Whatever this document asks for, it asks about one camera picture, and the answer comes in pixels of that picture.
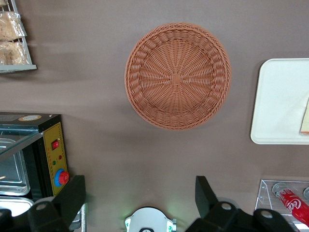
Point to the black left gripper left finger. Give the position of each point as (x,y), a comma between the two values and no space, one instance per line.
(70,193)

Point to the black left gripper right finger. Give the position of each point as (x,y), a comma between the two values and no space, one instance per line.
(205,195)

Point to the triangle sandwich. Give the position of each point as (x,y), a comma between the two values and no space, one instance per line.
(305,120)

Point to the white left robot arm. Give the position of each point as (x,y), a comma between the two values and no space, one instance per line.
(149,220)

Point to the beige plastic tray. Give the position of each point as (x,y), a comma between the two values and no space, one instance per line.
(277,104)

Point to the round brown wicker basket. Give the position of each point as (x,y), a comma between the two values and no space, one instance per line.
(177,79)

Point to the black glass food warmer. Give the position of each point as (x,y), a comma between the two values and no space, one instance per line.
(54,157)

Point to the steel warmer pan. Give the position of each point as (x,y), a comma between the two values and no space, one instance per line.
(12,174)
(14,205)

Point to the clear acrylic bottle rack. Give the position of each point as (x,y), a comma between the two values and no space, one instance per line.
(264,193)

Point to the clear bag of rice snacks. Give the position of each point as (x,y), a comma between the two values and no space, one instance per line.
(9,25)
(13,53)

